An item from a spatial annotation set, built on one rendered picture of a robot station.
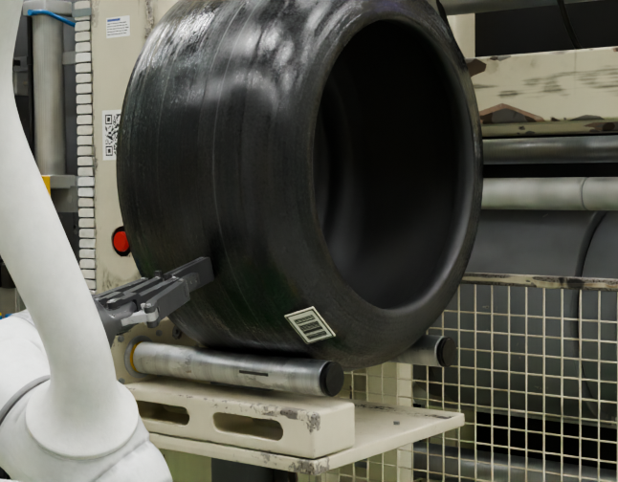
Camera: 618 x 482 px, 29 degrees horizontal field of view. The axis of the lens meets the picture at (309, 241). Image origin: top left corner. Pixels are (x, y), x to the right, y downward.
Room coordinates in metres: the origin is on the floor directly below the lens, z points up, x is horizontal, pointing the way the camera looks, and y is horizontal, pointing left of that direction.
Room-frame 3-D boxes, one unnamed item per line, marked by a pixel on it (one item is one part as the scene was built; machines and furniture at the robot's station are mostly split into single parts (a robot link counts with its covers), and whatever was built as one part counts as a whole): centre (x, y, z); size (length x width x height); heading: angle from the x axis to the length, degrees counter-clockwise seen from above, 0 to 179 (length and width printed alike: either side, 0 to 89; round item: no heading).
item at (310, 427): (1.60, 0.11, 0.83); 0.36 x 0.09 x 0.06; 53
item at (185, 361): (1.60, 0.11, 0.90); 0.35 x 0.05 x 0.05; 53
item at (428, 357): (1.82, -0.06, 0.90); 0.35 x 0.05 x 0.05; 53
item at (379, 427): (1.71, 0.03, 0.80); 0.37 x 0.36 x 0.02; 143
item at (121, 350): (1.82, 0.17, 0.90); 0.40 x 0.03 x 0.10; 143
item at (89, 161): (1.88, 0.33, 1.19); 0.05 x 0.04 x 0.48; 143
